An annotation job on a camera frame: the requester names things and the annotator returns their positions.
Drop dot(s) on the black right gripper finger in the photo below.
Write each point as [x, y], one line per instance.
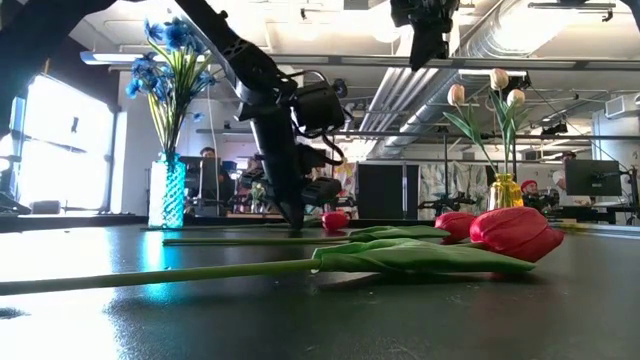
[421, 47]
[438, 40]

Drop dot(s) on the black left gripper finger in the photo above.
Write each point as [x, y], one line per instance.
[292, 200]
[322, 192]

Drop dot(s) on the red artificial tulip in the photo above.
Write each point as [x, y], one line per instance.
[455, 225]
[515, 232]
[335, 220]

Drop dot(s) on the white artificial tulip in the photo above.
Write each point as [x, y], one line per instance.
[456, 95]
[516, 98]
[499, 79]

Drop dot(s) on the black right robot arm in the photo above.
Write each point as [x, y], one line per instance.
[634, 5]

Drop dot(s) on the background black robot arm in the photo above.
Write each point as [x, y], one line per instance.
[445, 204]

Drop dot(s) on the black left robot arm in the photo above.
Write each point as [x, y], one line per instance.
[240, 50]

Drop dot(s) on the blue textured glass vase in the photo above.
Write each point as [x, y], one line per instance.
[167, 195]

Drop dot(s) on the yellow glass vase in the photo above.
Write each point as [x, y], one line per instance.
[505, 192]

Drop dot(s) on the colourful patterned curtain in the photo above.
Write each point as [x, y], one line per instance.
[347, 185]

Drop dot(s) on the black partition panel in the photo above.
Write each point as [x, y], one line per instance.
[385, 190]

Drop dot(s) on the person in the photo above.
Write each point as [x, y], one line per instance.
[207, 151]
[529, 185]
[560, 180]

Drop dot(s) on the overhead aluminium beam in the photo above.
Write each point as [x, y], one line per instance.
[350, 61]

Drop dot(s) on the black computer monitor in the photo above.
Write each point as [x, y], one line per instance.
[202, 172]
[592, 177]

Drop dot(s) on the black ceiling speaker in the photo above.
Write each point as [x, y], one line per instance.
[342, 85]

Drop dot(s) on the white leaf-print curtain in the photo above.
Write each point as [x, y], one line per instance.
[435, 180]

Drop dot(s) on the white air conditioner unit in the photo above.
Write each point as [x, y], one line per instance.
[622, 106]

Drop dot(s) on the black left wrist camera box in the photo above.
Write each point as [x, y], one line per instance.
[320, 107]

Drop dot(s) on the silver ceiling duct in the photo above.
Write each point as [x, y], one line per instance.
[400, 100]

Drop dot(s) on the overhead camera mount bar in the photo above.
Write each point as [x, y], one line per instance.
[570, 5]

